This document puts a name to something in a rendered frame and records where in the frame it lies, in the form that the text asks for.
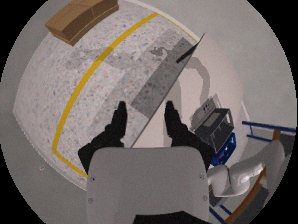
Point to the blue crate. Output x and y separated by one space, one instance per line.
230 149

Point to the white paper pick list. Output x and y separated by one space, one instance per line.
203 111

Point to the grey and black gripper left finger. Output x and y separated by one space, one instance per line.
108 138

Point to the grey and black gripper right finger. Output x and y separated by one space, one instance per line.
181 135

